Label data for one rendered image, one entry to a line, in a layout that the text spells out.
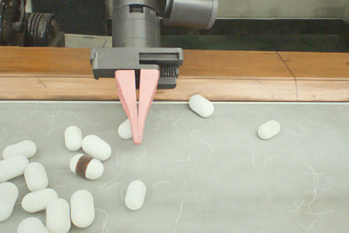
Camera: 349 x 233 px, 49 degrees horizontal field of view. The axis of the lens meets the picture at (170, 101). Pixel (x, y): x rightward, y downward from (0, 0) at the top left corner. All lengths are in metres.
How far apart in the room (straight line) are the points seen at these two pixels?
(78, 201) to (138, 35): 0.19
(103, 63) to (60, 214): 0.16
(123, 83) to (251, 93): 0.21
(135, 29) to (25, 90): 0.18
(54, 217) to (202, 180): 0.15
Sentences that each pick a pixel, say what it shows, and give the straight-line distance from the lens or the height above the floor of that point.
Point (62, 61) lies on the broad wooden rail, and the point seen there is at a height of 0.76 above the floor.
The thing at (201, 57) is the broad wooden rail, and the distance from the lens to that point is 0.59.
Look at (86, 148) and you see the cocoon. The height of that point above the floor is 0.75.
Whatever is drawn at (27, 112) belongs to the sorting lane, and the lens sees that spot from 0.51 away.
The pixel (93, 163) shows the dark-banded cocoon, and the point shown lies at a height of 0.76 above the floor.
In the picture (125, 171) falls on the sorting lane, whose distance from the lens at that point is 0.41.
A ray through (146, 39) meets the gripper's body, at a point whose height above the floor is 0.85.
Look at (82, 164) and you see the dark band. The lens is 0.39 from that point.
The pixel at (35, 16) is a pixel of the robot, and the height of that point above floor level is 0.65.
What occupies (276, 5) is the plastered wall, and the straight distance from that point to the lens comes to 2.74.
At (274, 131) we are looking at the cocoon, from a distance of 0.47.
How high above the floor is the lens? 1.02
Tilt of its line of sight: 33 degrees down
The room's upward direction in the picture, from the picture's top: 4 degrees clockwise
